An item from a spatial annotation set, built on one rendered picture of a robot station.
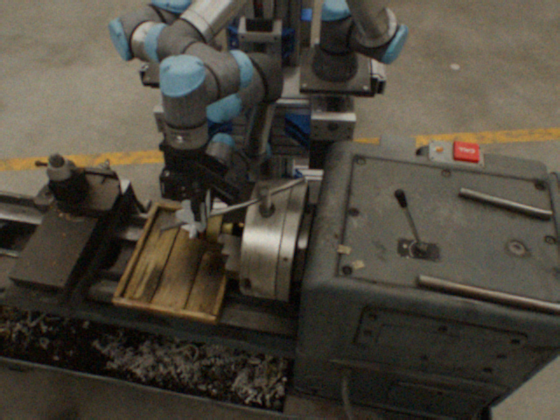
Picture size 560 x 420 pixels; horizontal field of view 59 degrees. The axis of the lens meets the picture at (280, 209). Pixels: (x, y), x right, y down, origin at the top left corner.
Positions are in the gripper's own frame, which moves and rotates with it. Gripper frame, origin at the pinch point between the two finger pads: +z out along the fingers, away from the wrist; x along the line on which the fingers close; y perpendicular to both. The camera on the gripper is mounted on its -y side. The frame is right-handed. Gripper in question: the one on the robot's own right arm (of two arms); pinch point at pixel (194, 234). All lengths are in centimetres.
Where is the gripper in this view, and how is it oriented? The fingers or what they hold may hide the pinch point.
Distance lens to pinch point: 130.6
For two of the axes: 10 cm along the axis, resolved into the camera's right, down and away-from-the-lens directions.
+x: 0.0, -6.1, -7.9
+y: -9.8, -1.7, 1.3
